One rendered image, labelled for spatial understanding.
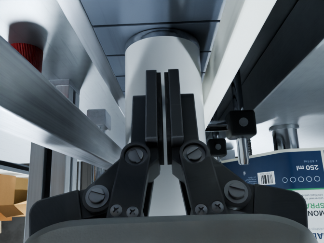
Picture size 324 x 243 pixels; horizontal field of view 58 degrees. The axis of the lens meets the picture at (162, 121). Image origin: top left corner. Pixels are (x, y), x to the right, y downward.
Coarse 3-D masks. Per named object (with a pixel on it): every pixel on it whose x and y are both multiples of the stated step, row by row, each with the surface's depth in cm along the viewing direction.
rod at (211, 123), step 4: (208, 124) 33; (212, 124) 33; (216, 124) 33; (220, 124) 33; (224, 124) 33; (208, 128) 33; (212, 128) 33; (216, 128) 33; (220, 128) 33; (224, 128) 33
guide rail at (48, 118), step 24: (0, 48) 6; (0, 72) 5; (24, 72) 6; (0, 96) 5; (24, 96) 6; (48, 96) 8; (0, 120) 6; (24, 120) 6; (48, 120) 8; (72, 120) 10; (48, 144) 9; (72, 144) 10; (96, 144) 13
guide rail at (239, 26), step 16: (240, 0) 11; (256, 0) 10; (272, 0) 10; (224, 16) 13; (240, 16) 11; (256, 16) 11; (224, 32) 14; (240, 32) 12; (256, 32) 12; (224, 48) 14; (240, 48) 13; (208, 64) 19; (224, 64) 15; (240, 64) 15; (208, 80) 19; (224, 80) 17; (208, 96) 20; (208, 112) 24
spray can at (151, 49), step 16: (144, 32) 18; (160, 32) 18; (176, 32) 18; (128, 48) 19; (144, 48) 18; (160, 48) 18; (176, 48) 18; (192, 48) 18; (128, 64) 19; (144, 64) 18; (160, 64) 17; (176, 64) 17; (192, 64) 18; (128, 80) 18; (144, 80) 17; (192, 80) 18; (128, 96) 18; (128, 112) 18; (128, 128) 18; (160, 176) 16; (160, 192) 16; (176, 192) 16; (160, 208) 15; (176, 208) 15
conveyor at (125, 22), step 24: (96, 0) 15; (120, 0) 15; (144, 0) 15; (168, 0) 15; (192, 0) 15; (216, 0) 16; (96, 24) 17; (120, 24) 18; (144, 24) 18; (168, 24) 18; (192, 24) 18; (216, 24) 18; (120, 48) 20; (120, 72) 24
